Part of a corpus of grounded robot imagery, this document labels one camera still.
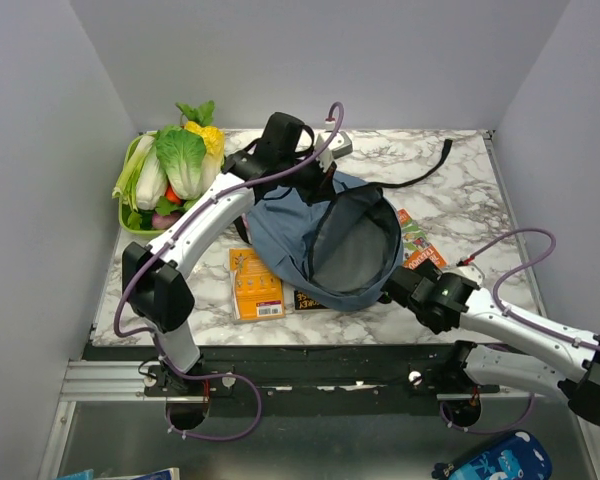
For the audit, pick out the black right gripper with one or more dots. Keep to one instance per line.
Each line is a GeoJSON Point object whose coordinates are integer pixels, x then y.
{"type": "Point", "coordinates": [428, 270]}

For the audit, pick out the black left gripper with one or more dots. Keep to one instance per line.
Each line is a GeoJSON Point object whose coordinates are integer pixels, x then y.
{"type": "Point", "coordinates": [321, 184]}

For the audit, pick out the orange treehouse story book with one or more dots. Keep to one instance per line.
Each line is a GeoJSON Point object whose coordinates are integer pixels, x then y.
{"type": "Point", "coordinates": [416, 245]}

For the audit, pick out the blue student backpack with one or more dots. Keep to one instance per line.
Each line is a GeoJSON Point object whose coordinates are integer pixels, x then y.
{"type": "Point", "coordinates": [339, 252]}

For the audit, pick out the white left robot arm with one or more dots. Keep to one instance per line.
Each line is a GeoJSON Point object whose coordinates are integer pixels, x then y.
{"type": "Point", "coordinates": [155, 276]}

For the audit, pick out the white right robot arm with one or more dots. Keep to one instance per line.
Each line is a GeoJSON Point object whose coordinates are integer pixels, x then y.
{"type": "Point", "coordinates": [544, 357]}

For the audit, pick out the yellow leaf napa cabbage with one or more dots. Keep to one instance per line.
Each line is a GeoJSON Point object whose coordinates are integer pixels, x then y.
{"type": "Point", "coordinates": [199, 121]}

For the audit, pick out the green leaf napa cabbage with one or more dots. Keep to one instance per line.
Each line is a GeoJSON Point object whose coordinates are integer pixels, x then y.
{"type": "Point", "coordinates": [180, 154]}

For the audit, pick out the round green cabbage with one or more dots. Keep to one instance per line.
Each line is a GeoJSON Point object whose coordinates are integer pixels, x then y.
{"type": "Point", "coordinates": [189, 204]}

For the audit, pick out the orange carrot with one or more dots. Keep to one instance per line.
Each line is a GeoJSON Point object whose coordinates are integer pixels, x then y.
{"type": "Point", "coordinates": [172, 197]}

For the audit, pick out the black cover story book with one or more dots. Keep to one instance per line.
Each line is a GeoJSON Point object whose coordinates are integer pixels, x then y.
{"type": "Point", "coordinates": [304, 303]}

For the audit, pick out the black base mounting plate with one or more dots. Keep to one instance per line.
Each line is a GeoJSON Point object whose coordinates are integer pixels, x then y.
{"type": "Point", "coordinates": [309, 381]}

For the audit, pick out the white green leek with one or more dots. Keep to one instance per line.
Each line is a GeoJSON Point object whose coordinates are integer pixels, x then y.
{"type": "Point", "coordinates": [125, 187]}

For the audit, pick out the purple onion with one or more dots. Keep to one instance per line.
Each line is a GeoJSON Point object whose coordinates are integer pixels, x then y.
{"type": "Point", "coordinates": [164, 222]}

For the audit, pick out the green vegetable basket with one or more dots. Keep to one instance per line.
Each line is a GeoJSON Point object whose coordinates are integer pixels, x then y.
{"type": "Point", "coordinates": [150, 196]}

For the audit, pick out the blue shark pencil case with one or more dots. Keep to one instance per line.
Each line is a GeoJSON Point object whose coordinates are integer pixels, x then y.
{"type": "Point", "coordinates": [516, 454]}

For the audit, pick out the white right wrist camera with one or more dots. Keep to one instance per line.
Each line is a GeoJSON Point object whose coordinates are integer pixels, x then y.
{"type": "Point", "coordinates": [471, 272]}

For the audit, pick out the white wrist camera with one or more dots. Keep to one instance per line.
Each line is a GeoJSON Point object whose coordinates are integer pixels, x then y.
{"type": "Point", "coordinates": [471, 272]}
{"type": "Point", "coordinates": [340, 146]}

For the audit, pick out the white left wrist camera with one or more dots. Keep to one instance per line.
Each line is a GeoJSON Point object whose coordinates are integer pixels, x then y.
{"type": "Point", "coordinates": [340, 146]}

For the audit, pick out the aluminium rail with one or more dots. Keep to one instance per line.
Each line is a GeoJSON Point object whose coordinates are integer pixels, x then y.
{"type": "Point", "coordinates": [104, 381]}

